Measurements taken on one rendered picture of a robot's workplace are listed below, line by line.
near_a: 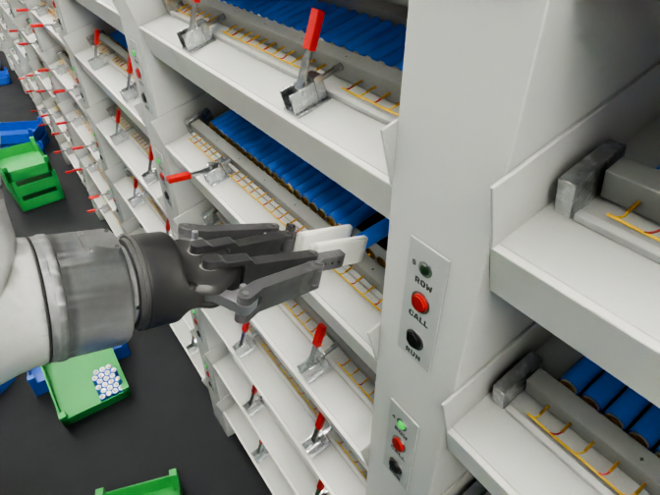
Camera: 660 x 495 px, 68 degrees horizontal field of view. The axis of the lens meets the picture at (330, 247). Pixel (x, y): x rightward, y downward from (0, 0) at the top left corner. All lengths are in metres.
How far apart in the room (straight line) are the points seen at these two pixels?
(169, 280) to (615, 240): 0.30
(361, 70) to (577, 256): 0.27
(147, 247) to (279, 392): 0.64
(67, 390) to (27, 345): 1.43
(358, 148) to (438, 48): 0.14
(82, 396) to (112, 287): 1.42
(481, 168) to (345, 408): 0.47
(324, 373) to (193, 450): 0.89
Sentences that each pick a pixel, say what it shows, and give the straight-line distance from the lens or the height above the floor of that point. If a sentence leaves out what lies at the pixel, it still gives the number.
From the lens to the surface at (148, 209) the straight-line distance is 1.54.
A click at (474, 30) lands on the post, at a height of 1.25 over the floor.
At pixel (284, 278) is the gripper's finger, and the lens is 0.41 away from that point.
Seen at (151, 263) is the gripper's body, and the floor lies 1.10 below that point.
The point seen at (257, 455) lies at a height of 0.13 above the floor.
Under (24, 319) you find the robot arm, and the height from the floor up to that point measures 1.11.
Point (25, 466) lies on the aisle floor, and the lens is 1.74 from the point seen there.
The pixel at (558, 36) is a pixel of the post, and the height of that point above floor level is 1.26.
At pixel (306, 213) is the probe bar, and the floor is 0.97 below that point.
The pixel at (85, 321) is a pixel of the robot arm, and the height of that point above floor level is 1.09.
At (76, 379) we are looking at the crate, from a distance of 1.80.
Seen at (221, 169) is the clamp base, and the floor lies 0.96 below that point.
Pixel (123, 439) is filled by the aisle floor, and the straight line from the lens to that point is 1.67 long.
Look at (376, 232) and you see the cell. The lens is 0.53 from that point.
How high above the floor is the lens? 1.32
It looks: 37 degrees down
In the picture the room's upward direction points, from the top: straight up
